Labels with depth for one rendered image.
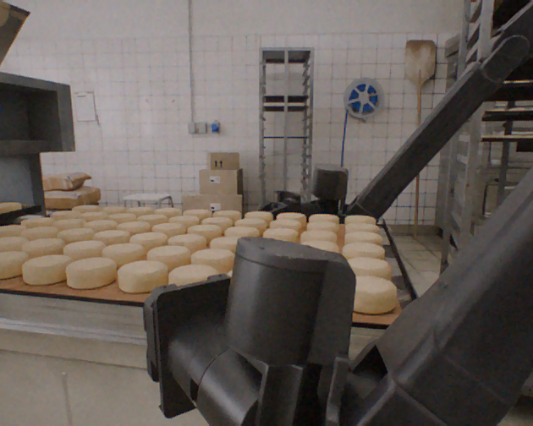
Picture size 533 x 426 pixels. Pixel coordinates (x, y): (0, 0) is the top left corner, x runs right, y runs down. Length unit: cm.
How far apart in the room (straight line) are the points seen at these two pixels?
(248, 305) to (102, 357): 30
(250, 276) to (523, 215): 14
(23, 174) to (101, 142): 381
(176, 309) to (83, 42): 485
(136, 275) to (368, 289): 22
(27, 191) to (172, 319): 88
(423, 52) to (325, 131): 125
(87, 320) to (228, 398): 29
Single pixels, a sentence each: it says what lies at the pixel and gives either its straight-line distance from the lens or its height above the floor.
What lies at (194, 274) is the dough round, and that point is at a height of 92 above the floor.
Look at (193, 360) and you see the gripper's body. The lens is 28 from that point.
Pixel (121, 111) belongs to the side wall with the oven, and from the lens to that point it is 484.
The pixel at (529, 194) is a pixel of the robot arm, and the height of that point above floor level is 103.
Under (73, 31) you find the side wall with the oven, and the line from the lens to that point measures 516.
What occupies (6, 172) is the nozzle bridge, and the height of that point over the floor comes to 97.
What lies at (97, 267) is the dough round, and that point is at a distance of 45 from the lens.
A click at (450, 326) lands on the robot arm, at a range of 23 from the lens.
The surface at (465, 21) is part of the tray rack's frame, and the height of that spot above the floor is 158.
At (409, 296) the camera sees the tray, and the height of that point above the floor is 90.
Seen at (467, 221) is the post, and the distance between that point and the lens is 160.
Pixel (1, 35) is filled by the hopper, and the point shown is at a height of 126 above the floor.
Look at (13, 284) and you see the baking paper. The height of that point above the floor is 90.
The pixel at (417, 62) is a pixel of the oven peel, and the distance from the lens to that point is 463.
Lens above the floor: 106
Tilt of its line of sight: 11 degrees down
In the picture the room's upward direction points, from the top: straight up
